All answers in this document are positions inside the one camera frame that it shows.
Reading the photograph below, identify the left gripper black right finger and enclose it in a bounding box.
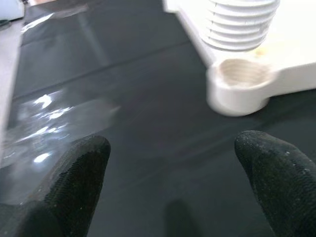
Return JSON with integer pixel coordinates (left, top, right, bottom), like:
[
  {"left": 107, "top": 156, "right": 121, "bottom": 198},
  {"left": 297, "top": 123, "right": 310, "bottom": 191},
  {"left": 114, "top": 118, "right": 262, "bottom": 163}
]
[{"left": 234, "top": 130, "right": 316, "bottom": 237}]

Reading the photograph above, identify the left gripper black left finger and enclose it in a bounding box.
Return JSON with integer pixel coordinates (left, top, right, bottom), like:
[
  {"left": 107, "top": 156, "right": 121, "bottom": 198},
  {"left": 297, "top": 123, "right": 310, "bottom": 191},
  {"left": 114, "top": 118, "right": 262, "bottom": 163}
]
[{"left": 0, "top": 135, "right": 111, "bottom": 237}]

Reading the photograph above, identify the white plastic table leg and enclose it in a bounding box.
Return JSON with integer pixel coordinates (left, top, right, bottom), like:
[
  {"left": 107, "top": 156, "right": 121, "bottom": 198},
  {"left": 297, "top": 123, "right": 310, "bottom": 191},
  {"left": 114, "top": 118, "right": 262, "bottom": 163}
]
[{"left": 202, "top": 0, "right": 281, "bottom": 52}]

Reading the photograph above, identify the white plastic children table top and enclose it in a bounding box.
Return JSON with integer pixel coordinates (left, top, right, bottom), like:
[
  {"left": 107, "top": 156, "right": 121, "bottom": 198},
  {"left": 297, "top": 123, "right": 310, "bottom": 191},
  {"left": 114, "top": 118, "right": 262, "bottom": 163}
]
[{"left": 164, "top": 0, "right": 316, "bottom": 117}]

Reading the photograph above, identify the clear tape cross patch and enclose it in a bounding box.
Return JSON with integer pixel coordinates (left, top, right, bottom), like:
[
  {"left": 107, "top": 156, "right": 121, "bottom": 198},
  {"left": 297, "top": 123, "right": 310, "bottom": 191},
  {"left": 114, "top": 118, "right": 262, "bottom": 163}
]
[{"left": 0, "top": 91, "right": 121, "bottom": 205}]

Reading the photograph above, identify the black tablecloth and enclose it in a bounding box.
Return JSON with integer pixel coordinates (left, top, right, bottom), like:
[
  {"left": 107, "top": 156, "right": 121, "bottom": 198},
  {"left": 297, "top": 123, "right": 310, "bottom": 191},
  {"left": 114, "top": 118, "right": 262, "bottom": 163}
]
[{"left": 0, "top": 0, "right": 316, "bottom": 237}]

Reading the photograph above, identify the clear tape strip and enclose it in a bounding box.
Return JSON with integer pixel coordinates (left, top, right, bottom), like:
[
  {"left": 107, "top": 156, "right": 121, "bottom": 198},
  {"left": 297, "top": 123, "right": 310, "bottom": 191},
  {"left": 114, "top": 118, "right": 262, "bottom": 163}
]
[{"left": 21, "top": 2, "right": 89, "bottom": 33}]

